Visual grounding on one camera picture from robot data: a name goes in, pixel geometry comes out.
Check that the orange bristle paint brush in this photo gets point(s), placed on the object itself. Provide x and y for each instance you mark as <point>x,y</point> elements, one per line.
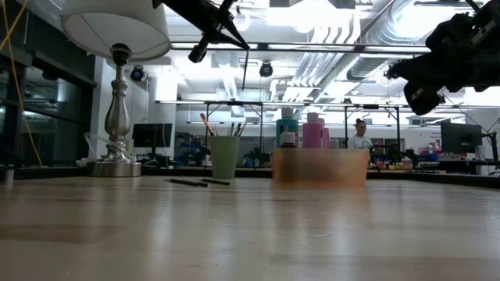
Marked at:
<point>207,125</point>

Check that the overhead light bar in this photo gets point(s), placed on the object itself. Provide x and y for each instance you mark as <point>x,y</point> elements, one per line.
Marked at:
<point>312,47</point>

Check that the orange translucent plastic bin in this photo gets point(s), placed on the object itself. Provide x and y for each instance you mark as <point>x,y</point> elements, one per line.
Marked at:
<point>324,168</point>

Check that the person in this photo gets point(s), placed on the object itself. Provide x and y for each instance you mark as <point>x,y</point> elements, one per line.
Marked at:
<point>360,140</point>

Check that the silver ventilation duct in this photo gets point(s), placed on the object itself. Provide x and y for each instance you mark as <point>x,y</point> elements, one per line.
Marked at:
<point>371,58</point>

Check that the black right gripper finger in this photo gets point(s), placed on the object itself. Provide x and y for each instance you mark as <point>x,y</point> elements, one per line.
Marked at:
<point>418,68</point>

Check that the white shade silver table lamp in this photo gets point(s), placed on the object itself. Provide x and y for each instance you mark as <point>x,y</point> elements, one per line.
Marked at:
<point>117,117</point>

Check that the green plastic cup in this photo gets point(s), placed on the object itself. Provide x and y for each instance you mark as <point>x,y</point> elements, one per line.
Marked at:
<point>226,156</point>

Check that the black computer monitor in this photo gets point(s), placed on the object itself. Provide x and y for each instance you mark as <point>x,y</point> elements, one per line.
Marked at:
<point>461,136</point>
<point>152,134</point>

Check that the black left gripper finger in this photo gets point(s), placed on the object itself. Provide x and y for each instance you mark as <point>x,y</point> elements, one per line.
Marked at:
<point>234,29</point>
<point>230,41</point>

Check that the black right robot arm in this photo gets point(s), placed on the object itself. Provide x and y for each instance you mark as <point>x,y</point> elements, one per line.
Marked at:
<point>490,6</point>

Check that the teal large paint bottle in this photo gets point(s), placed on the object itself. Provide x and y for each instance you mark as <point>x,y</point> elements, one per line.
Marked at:
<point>287,125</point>

